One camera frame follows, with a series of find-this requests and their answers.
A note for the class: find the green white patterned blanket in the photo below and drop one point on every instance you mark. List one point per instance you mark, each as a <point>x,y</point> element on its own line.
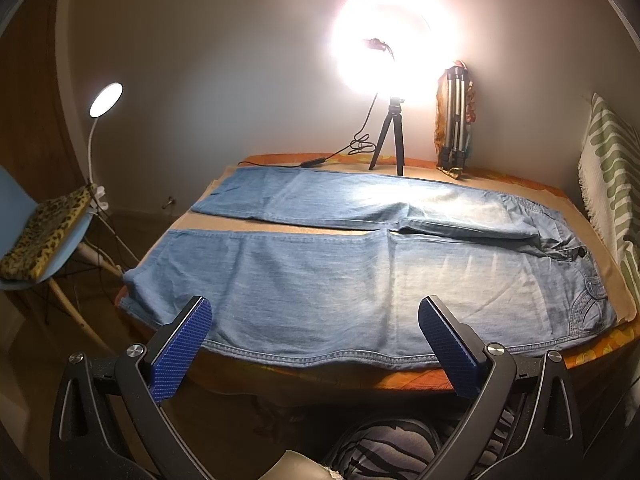
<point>608,174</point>

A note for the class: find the folded silver tripod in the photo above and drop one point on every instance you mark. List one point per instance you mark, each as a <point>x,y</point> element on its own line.
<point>451,158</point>

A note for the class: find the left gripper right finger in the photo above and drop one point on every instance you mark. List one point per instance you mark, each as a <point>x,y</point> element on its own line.
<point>475,373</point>

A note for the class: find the bright ring light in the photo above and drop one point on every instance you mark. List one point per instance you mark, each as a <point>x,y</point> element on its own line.
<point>396,48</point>

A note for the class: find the beige blanket on bed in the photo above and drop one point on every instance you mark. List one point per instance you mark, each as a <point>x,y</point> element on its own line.
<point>254,197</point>

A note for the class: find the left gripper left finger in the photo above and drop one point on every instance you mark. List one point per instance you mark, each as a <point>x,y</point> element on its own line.
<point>148,374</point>

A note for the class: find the leopard print cushion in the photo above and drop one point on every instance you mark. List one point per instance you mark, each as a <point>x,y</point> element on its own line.
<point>43,235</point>

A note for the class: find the light blue denim pants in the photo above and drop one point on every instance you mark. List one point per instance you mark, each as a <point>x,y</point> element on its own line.
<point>303,297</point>

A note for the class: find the orange floral bed sheet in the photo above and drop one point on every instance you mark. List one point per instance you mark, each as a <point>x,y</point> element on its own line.
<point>221,374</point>

